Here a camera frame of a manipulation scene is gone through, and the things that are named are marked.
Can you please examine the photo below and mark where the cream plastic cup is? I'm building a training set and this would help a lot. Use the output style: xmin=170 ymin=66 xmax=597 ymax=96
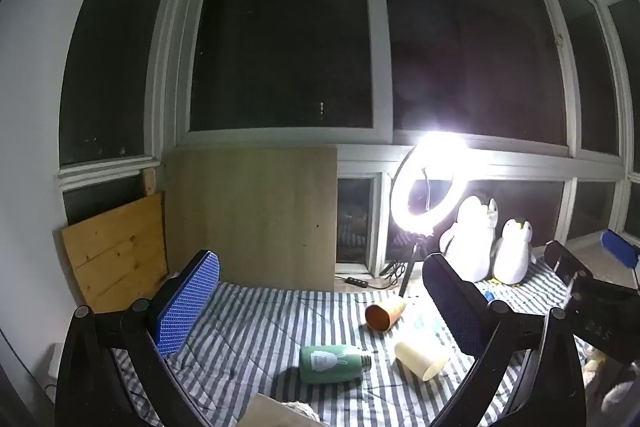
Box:
xmin=395 ymin=341 xmax=449 ymax=381

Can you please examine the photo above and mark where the orange paper cup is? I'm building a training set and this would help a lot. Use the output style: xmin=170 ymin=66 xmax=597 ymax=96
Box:
xmin=364 ymin=296 xmax=406 ymax=333

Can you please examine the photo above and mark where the small white penguin plush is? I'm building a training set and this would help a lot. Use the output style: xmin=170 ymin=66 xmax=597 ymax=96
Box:
xmin=492 ymin=219 xmax=533 ymax=285

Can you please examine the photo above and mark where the large white penguin plush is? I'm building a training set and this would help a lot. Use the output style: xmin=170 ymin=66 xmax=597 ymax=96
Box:
xmin=439 ymin=195 xmax=498 ymax=283

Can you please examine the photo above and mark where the black tripod stand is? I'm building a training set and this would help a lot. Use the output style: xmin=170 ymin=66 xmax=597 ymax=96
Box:
xmin=380 ymin=233 xmax=427 ymax=297

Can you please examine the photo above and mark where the blue white striped quilt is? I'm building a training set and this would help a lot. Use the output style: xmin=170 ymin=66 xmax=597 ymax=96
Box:
xmin=112 ymin=258 xmax=597 ymax=427

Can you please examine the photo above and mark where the orange pine wood board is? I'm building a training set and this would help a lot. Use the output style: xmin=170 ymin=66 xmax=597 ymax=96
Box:
xmin=62 ymin=194 xmax=168 ymax=312

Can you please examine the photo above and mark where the black power strip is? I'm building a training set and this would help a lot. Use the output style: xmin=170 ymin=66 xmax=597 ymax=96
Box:
xmin=342 ymin=277 xmax=370 ymax=288

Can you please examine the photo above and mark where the green metal water bottle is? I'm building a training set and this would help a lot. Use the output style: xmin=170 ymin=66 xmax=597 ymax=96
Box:
xmin=298 ymin=345 xmax=372 ymax=385

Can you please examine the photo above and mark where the pale wooden board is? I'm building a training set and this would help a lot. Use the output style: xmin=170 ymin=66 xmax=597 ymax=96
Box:
xmin=164 ymin=146 xmax=337 ymax=291

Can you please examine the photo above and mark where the white ring light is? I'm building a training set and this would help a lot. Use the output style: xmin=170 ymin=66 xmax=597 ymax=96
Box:
xmin=390 ymin=131 xmax=472 ymax=236

